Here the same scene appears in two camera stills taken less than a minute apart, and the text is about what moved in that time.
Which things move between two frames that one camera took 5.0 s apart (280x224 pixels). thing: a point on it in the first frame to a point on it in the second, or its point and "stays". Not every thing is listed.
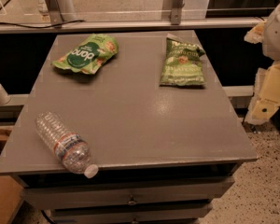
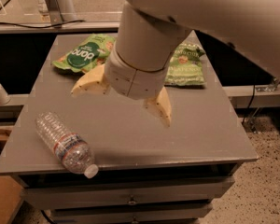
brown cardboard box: (6, 196) stays
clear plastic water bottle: (73, 151) stays
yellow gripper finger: (256, 35) to (92, 82)
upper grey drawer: (175, 191) stays
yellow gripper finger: (271, 91) to (161, 105)
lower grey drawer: (132, 214) stays
